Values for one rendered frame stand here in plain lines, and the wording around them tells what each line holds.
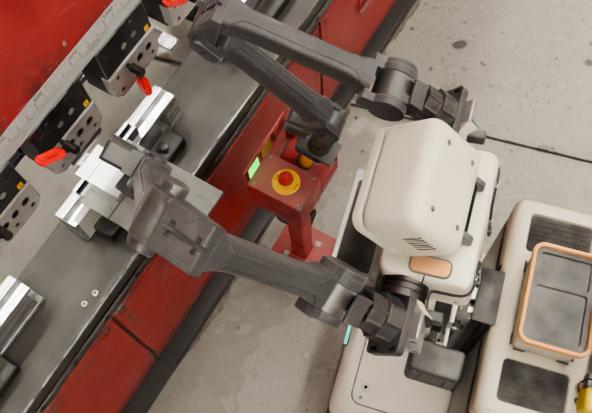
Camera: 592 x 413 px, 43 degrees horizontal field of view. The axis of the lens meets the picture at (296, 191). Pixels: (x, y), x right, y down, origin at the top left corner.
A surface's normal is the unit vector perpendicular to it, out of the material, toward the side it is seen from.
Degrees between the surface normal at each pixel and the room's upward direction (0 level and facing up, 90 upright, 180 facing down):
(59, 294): 0
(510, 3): 0
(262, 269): 67
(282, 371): 0
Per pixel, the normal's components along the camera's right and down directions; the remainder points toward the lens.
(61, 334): -0.05, -0.39
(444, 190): 0.67, -0.08
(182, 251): -0.28, -0.11
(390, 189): -0.68, -0.46
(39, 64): 0.85, 0.46
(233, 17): 0.22, -0.24
